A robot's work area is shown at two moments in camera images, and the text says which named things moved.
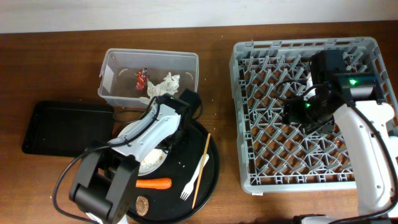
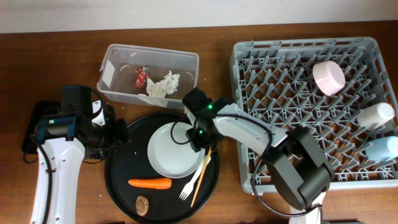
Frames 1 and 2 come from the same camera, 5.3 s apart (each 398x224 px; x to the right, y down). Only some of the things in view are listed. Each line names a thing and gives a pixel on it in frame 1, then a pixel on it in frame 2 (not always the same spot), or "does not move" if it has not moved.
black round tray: [185, 183] does not move
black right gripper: [291, 113] → [196, 145]
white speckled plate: [152, 161] → [170, 152]
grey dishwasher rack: [277, 157] does not move
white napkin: [169, 85] does not move
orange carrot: [161, 183] does not move
